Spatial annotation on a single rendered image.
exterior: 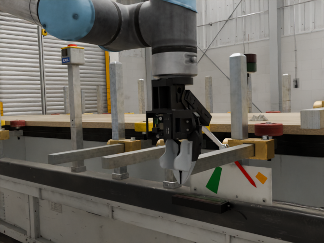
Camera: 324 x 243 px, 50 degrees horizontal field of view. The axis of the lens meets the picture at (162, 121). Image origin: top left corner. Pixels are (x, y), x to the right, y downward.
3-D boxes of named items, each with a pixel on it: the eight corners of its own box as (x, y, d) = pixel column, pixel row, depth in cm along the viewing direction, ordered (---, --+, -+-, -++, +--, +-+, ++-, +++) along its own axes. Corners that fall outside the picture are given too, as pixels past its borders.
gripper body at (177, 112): (145, 141, 68) (143, 78, 68) (172, 137, 75) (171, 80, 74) (175, 142, 63) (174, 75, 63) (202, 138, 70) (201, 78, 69)
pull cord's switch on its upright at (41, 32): (48, 133, 358) (42, 24, 352) (40, 133, 368) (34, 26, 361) (55, 132, 364) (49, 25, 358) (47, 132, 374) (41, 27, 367)
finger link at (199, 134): (179, 160, 71) (178, 117, 70) (184, 159, 72) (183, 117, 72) (197, 162, 68) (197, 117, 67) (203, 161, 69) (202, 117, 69)
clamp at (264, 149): (266, 160, 91) (266, 141, 90) (221, 156, 99) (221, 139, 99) (275, 157, 95) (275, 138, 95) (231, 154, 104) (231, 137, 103)
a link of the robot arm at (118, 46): (81, 3, 72) (130, -8, 65) (116, 14, 82) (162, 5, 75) (83, 49, 72) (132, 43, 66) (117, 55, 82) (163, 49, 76)
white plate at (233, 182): (271, 206, 90) (270, 168, 90) (189, 192, 107) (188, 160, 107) (272, 206, 91) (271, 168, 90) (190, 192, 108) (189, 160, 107)
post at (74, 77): (77, 172, 145) (72, 63, 143) (70, 171, 148) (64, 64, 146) (86, 170, 149) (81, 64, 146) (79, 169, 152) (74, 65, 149)
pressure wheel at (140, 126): (157, 151, 133) (155, 120, 132) (136, 152, 132) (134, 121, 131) (155, 148, 141) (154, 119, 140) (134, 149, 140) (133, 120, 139)
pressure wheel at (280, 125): (276, 163, 98) (276, 123, 97) (250, 161, 103) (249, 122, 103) (287, 159, 104) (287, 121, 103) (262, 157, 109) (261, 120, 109)
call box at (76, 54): (71, 64, 141) (70, 45, 141) (61, 66, 146) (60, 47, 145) (85, 65, 146) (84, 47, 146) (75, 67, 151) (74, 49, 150)
